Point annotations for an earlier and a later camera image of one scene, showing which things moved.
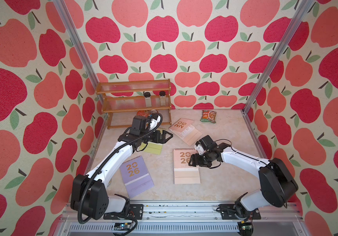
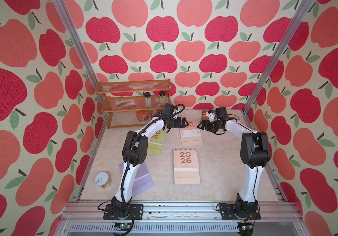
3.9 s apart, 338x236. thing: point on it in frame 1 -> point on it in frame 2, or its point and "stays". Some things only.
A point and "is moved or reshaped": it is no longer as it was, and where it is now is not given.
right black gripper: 195,157 -> 207,124
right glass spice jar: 162,97 stays
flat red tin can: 142,113 stays
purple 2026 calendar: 136,177 stays
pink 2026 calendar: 184,173 stays
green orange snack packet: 209,116 stays
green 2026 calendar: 152,147 stays
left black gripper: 157,139 -> 179,125
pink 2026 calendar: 185,130 is moved or reshaped
